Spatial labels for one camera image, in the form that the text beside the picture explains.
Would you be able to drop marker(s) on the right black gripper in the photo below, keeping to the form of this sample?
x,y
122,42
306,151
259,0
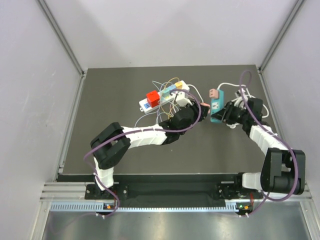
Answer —
x,y
224,114

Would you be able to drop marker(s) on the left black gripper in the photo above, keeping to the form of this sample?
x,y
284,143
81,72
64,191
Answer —
x,y
195,107

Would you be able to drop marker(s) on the salmon pink charger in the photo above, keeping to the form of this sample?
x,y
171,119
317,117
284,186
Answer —
x,y
205,104

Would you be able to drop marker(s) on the teal power strip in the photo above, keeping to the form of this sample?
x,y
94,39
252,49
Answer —
x,y
216,105

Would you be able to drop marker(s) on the mint green charger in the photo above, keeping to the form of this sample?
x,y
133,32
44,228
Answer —
x,y
165,93

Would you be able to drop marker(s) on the beige brown charger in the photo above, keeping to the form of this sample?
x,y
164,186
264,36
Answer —
x,y
214,93

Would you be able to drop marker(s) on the white power strip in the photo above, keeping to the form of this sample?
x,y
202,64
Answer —
x,y
145,107

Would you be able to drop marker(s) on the red cube adapter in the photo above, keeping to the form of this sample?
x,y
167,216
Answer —
x,y
153,98

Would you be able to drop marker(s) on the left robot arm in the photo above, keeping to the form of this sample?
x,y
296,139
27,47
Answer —
x,y
114,141

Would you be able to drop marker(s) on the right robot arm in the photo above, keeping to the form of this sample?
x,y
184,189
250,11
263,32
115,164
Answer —
x,y
282,169

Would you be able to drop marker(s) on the yellow charger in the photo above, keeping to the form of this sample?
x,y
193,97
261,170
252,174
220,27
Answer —
x,y
179,85

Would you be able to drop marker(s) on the blue charger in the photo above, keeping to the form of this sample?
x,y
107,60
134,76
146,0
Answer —
x,y
172,88

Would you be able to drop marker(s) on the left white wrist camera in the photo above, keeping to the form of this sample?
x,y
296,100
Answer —
x,y
181,98

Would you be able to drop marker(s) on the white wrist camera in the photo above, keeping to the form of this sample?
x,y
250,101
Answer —
x,y
181,98
243,92

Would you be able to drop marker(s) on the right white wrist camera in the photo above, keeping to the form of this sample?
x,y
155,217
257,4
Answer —
x,y
243,92

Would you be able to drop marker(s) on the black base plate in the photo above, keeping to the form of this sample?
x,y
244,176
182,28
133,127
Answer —
x,y
212,186

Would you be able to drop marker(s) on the slotted cable duct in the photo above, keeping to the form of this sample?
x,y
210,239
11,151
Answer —
x,y
108,207

